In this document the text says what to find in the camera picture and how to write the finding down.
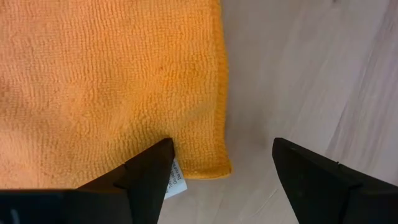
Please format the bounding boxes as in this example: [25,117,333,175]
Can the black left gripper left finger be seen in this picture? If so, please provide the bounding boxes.
[76,138,176,224]

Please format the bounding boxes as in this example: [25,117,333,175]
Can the orange microfiber towel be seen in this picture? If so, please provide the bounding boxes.
[0,0,233,200]

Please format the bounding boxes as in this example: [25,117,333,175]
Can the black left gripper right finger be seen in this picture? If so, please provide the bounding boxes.
[272,138,398,224]

